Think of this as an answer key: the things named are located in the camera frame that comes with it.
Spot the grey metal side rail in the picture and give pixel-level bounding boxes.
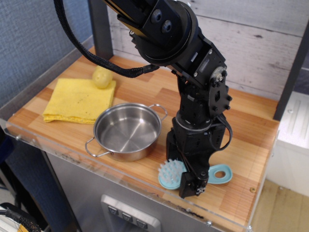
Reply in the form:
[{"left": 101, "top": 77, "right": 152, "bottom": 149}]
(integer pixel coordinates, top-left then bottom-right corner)
[{"left": 0, "top": 48, "right": 82, "bottom": 120}]

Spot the yellow toy potato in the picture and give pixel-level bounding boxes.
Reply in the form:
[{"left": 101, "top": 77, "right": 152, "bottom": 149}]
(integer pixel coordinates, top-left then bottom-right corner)
[{"left": 92, "top": 66, "right": 113, "bottom": 89}]

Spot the black vertical post right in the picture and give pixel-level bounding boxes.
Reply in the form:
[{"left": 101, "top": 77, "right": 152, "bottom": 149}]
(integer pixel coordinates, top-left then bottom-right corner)
[{"left": 272, "top": 0, "right": 309, "bottom": 121}]

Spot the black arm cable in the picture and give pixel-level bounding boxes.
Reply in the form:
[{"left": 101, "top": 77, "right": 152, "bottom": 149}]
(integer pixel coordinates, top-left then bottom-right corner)
[{"left": 53, "top": 0, "right": 234, "bottom": 152}]

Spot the silver button control panel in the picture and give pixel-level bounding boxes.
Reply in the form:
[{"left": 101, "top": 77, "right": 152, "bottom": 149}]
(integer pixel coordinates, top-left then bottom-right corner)
[{"left": 101, "top": 194, "right": 161, "bottom": 232}]

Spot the black vertical post left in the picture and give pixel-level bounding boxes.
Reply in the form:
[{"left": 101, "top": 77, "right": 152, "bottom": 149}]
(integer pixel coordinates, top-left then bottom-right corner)
[{"left": 88, "top": 0, "right": 113, "bottom": 59}]

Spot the light blue brush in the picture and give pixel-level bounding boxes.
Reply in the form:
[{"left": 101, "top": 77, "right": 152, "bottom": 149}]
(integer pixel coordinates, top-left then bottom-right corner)
[{"left": 158, "top": 159, "right": 233, "bottom": 190}]

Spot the stainless steel cabinet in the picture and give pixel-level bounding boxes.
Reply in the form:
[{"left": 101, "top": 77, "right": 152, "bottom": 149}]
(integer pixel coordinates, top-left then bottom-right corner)
[{"left": 47, "top": 153, "right": 218, "bottom": 232}]

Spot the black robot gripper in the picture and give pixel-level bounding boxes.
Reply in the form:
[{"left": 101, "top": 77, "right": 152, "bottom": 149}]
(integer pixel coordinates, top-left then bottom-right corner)
[{"left": 166, "top": 119, "right": 227, "bottom": 198}]

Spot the clear acrylic table guard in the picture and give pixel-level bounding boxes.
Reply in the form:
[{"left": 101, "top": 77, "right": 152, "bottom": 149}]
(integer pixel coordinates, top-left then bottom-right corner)
[{"left": 0, "top": 110, "right": 279, "bottom": 232}]

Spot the stainless steel pot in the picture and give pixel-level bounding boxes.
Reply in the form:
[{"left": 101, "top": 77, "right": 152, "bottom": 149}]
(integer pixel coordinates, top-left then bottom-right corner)
[{"left": 85, "top": 103, "right": 168, "bottom": 162}]

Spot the black vertical post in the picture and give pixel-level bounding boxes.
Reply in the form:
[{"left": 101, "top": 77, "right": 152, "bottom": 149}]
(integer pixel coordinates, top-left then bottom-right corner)
[
  {"left": 272, "top": 0, "right": 309, "bottom": 121},
  {"left": 88, "top": 0, "right": 113, "bottom": 59}
]

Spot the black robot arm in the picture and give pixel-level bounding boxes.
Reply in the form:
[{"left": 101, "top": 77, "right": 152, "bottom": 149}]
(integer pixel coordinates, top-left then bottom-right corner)
[{"left": 106, "top": 0, "right": 232, "bottom": 198}]

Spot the yellow object bottom left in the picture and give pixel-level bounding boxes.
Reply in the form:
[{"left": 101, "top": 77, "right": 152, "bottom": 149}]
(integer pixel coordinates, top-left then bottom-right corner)
[{"left": 17, "top": 224, "right": 29, "bottom": 232}]

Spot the yellow folded cloth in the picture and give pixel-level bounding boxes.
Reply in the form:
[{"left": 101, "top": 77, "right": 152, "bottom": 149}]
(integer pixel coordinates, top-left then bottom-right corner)
[{"left": 42, "top": 78, "right": 116, "bottom": 124}]

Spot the white appliance right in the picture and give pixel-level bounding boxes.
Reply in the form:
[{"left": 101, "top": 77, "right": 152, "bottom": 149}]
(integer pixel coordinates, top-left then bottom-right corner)
[{"left": 266, "top": 91, "right": 309, "bottom": 196}]

